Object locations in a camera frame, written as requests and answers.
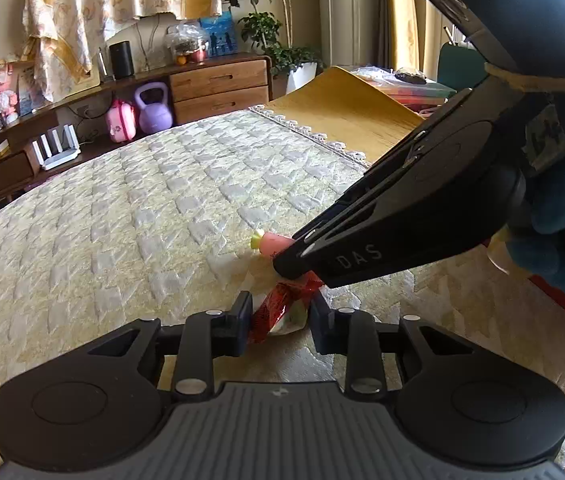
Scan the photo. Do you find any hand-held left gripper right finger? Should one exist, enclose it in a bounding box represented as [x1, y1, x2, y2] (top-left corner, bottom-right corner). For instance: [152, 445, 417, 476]
[309, 291, 469, 395]

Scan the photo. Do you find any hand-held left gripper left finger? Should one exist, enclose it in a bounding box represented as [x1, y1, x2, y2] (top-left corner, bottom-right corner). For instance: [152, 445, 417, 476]
[87, 290, 254, 402]

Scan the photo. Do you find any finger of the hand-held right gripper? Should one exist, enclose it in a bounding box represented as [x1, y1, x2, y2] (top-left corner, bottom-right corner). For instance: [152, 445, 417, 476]
[289, 119, 444, 245]
[271, 204, 484, 289]

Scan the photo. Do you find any red snack packet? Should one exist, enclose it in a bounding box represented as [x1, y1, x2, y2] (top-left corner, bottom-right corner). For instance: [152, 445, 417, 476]
[248, 277, 324, 345]

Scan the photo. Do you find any pink tube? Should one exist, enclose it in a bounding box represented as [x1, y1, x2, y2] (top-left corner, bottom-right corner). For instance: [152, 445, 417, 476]
[251, 229, 297, 262]

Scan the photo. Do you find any person's right hand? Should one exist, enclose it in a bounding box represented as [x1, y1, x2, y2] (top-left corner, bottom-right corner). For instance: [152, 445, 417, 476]
[507, 149, 565, 297]

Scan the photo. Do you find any white garlic toy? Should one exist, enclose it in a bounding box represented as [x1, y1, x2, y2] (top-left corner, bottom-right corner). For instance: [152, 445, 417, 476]
[269, 304, 309, 337]

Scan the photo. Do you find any yellow wood-grain mat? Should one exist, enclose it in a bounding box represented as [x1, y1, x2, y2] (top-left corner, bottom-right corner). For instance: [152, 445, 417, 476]
[261, 65, 427, 167]

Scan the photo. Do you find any white paper tag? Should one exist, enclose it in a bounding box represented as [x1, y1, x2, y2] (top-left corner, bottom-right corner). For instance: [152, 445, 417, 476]
[525, 104, 565, 172]

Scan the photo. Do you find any stack of plastic folders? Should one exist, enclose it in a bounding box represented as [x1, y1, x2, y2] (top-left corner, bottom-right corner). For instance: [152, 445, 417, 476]
[357, 65, 459, 112]

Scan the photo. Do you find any green orange desk organizer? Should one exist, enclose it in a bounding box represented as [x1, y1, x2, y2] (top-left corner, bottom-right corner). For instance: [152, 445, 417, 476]
[437, 42, 479, 97]

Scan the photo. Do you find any beige woven table mat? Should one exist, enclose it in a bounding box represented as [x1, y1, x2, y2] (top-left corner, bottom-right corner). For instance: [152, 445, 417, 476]
[0, 110, 565, 480]

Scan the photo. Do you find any white standing air conditioner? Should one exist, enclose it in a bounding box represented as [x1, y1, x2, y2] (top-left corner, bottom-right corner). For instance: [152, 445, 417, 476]
[317, 0, 389, 72]

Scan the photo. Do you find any yellow curtain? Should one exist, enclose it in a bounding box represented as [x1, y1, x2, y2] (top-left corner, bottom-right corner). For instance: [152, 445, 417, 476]
[379, 0, 422, 74]

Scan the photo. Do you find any wooden TV cabinet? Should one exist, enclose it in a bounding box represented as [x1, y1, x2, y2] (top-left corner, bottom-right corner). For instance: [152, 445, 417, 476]
[0, 52, 274, 217]

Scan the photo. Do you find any tall potted tree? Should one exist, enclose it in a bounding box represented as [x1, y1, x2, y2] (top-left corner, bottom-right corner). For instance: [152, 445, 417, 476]
[222, 0, 324, 96]

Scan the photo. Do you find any blue picture box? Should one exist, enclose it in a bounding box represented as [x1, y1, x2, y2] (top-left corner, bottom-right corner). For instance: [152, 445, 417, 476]
[199, 12, 239, 58]

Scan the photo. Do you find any purple kettlebell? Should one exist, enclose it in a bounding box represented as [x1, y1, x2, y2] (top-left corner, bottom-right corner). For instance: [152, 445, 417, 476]
[134, 83, 173, 135]

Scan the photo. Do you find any plastic bag of fruit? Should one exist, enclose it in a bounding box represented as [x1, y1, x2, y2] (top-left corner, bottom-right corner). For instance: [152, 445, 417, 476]
[164, 22, 212, 67]

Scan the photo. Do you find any pink toy suitcase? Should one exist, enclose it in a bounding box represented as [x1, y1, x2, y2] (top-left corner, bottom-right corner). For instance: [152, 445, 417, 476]
[105, 98, 139, 144]

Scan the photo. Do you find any white router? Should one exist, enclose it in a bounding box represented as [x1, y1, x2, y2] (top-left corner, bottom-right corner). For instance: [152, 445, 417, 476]
[30, 123, 82, 172]

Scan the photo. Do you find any black speaker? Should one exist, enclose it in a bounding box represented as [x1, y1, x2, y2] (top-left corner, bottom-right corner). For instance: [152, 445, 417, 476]
[108, 40, 136, 81]

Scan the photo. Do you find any floral draped cloth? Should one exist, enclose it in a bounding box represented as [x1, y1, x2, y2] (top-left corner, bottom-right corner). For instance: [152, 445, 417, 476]
[22, 0, 224, 104]

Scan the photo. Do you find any pink plush doll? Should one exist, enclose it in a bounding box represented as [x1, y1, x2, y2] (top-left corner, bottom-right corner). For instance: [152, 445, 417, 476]
[0, 57, 22, 127]

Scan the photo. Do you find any beige cord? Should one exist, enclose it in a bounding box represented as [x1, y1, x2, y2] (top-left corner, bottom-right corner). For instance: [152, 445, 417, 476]
[485, 62, 565, 97]

